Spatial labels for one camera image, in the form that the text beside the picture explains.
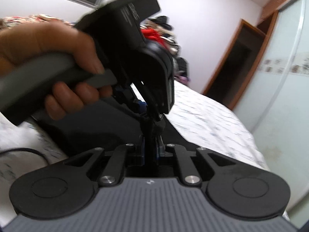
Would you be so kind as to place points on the pile of clothes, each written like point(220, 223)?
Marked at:
point(166, 36)

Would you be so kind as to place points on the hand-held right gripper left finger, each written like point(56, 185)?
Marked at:
point(115, 159)

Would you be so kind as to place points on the flower printed wardrobe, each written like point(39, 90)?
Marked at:
point(284, 101)

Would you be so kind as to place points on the black pants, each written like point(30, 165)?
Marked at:
point(96, 125)

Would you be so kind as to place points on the white script printed bed quilt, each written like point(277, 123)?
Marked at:
point(205, 116)

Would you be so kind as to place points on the orange floral blanket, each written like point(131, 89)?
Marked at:
point(36, 20)

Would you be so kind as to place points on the wooden door frame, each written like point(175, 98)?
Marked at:
point(241, 65)

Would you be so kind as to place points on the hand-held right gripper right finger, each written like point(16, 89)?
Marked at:
point(185, 164)

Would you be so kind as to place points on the person's left hand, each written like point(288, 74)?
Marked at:
point(48, 41)

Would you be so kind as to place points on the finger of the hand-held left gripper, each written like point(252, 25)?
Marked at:
point(131, 99)
point(154, 125)

